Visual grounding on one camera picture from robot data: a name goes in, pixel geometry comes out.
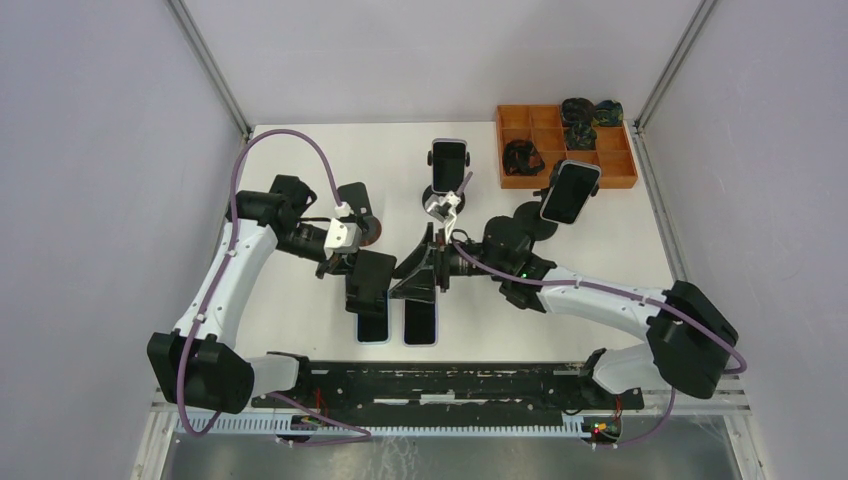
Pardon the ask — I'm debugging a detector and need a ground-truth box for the blue case phone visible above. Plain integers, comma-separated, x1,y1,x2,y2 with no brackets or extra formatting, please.
355,311,390,344

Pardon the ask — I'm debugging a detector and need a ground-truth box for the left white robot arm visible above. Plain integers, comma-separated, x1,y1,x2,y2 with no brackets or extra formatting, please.
147,175,372,414

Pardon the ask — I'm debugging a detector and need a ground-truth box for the rear middle phone stand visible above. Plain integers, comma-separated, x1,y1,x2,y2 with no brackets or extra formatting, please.
422,187,465,218

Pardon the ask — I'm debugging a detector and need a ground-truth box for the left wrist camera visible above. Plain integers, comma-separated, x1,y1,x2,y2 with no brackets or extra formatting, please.
323,216,362,256

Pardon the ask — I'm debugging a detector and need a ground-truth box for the brown base phone stand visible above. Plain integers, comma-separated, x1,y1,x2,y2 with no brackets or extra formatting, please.
338,182,382,247

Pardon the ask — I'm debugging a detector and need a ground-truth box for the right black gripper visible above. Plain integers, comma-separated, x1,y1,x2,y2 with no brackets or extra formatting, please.
390,222,510,303

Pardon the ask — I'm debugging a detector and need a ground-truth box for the right tilted phone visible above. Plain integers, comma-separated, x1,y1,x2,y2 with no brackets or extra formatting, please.
540,159,602,224

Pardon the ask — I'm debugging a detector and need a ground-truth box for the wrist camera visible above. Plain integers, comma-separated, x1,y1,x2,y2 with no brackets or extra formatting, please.
424,191,462,243
323,216,362,256

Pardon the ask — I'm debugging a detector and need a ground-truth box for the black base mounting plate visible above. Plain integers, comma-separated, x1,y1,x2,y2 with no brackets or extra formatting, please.
286,361,645,427

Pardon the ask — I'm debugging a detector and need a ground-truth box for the dark rolled item top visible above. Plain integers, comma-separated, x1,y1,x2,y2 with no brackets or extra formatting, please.
560,97,595,128

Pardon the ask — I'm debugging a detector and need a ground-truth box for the right phone stand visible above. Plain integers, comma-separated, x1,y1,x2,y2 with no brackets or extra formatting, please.
513,188,558,241

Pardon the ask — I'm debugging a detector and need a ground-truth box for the white cable duct rail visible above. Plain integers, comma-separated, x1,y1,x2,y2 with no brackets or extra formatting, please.
209,412,594,440

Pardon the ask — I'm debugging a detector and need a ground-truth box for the green rolled item middle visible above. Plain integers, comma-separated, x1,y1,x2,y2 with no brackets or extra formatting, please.
564,122,597,151

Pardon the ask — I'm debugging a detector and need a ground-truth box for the orange compartment tray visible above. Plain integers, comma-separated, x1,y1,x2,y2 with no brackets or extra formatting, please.
495,104,638,190

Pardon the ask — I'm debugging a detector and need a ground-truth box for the black rolled item in tray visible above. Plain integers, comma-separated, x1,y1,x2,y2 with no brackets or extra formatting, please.
502,139,546,177

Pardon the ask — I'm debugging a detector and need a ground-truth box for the lilac case phone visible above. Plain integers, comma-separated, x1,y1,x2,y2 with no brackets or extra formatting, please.
403,300,438,346

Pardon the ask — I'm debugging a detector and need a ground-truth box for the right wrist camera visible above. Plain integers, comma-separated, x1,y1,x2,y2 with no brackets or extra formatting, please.
424,191,462,243

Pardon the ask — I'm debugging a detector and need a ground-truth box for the rear middle phone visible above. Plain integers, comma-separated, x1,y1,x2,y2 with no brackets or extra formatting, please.
427,138,470,194

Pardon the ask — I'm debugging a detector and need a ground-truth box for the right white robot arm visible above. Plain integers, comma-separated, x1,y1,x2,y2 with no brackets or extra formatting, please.
388,216,745,408

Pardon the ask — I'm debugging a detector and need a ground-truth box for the green rolled item corner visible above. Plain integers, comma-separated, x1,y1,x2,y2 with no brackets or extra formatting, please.
593,99,623,128

